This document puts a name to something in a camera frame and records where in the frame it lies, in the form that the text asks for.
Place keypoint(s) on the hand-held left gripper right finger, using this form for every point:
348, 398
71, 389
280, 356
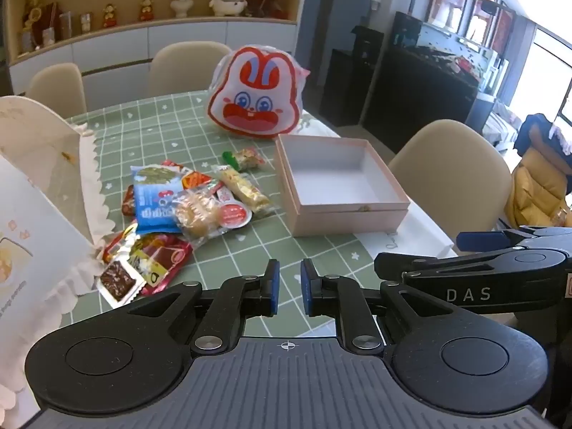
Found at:
308, 287

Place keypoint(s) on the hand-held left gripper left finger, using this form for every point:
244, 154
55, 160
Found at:
271, 287

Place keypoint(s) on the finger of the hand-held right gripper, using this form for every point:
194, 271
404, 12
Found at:
482, 240
429, 266

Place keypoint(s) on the pink cardboard box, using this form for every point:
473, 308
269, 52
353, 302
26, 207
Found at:
344, 219

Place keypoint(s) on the round red-lid jelly cup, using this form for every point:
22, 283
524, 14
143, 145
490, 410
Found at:
233, 213

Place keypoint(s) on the clear pastry packet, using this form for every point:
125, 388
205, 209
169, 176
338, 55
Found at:
196, 216

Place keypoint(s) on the long yellow snack packet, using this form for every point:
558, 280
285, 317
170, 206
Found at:
243, 187

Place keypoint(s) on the large red brown packet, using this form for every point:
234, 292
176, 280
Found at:
158, 252

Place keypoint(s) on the green yellow candy packet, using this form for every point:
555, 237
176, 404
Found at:
245, 158

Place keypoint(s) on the red orange snack packet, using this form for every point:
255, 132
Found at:
196, 179

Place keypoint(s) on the blue snack packet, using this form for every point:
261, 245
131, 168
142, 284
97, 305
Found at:
152, 201

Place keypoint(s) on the brown chocolate packet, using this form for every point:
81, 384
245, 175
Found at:
117, 280

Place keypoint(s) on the red gold foil packet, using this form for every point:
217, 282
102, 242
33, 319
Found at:
117, 241

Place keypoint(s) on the beige chair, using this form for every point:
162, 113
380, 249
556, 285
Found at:
451, 174
58, 87
190, 67

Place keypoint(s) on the yellow puffer jacket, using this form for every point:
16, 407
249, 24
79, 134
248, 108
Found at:
536, 183

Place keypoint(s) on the blue garment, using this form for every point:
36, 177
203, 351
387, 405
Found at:
538, 132

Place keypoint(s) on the dark fish tank stand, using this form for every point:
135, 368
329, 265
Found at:
415, 98

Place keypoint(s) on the green checkered tablecloth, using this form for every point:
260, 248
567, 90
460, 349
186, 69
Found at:
178, 129

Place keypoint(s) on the rabbit face bag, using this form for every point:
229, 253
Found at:
254, 94

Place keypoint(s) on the glass fish tank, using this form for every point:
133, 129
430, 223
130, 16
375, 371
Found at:
447, 44

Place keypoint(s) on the black cabinet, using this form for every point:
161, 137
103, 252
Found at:
353, 80

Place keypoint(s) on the white printed paper bag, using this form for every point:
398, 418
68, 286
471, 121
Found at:
31, 250

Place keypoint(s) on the white lace food cover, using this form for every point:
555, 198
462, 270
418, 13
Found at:
40, 143

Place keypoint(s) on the white wooden shelf cabinet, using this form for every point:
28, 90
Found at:
111, 49

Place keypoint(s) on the white vase figurine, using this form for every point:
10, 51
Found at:
181, 5

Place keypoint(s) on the red doll figurine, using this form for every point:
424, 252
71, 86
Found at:
109, 16
145, 10

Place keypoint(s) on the gold red ornament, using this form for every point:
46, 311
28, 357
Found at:
35, 18

